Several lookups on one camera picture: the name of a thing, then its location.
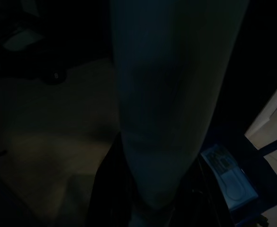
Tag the white flat packet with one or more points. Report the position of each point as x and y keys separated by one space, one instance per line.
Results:
x=233 y=186

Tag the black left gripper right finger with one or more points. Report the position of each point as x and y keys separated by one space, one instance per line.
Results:
x=199 y=208

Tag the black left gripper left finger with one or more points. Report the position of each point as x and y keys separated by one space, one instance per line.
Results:
x=109 y=201

